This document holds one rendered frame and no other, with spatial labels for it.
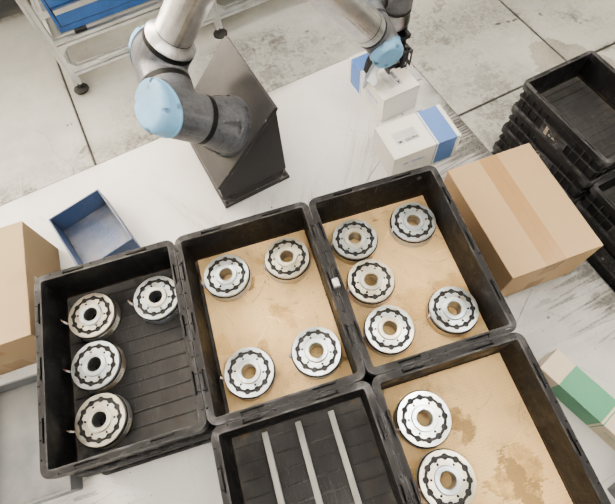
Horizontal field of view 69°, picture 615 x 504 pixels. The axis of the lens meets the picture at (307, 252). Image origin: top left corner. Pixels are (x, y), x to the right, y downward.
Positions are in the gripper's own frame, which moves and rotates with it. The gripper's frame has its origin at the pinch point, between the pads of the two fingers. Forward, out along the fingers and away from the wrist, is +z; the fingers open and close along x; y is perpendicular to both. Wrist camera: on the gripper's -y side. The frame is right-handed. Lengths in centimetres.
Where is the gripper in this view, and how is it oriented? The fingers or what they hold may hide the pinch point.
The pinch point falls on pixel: (382, 77)
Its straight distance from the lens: 146.5
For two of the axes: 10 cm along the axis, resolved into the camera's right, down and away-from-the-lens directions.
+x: 8.9, -4.4, 1.5
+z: 0.6, 4.2, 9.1
